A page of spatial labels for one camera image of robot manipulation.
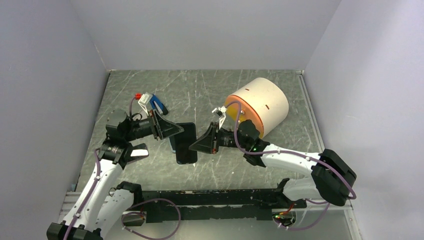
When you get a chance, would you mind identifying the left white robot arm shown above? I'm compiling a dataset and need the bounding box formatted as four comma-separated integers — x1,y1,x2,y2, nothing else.
46,109,184,240

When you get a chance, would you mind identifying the purple cable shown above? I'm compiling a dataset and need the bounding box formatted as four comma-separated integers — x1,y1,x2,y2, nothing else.
226,100,357,231
61,147,102,240

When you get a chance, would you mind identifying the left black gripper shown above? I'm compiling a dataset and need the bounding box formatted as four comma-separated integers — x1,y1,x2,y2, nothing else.
123,108,184,142

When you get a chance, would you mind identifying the blue clip tool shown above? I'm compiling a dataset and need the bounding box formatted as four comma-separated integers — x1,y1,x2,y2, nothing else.
149,94,169,116

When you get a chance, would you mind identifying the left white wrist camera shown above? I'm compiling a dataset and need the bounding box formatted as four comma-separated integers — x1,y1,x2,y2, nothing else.
134,92,153,113

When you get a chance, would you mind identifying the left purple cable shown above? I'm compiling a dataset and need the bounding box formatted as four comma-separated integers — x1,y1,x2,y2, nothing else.
61,147,102,240

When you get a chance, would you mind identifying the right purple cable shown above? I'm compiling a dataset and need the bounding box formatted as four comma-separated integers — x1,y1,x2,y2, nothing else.
226,100,357,231

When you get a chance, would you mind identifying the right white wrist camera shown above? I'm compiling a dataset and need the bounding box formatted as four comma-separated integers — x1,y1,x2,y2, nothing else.
211,106,227,129

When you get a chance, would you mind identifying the purple edged glossy phone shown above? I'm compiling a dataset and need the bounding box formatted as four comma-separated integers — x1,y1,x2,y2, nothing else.
127,143,150,164

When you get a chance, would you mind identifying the light blue phone case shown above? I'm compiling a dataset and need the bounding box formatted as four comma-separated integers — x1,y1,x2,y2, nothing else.
168,136,176,154

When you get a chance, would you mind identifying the cream and orange drum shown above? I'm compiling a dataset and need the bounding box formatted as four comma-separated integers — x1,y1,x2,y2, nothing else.
224,77,289,138

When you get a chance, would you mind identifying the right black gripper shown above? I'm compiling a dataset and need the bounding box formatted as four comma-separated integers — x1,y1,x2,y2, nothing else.
189,121,249,154

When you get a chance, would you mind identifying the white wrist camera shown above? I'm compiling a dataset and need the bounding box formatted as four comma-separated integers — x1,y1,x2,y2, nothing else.
211,106,227,129
134,92,153,113

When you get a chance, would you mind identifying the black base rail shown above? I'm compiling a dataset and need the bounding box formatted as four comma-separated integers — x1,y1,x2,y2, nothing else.
130,188,307,223

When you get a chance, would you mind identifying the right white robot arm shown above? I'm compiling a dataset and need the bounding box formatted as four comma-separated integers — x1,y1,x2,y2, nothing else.
189,120,357,208

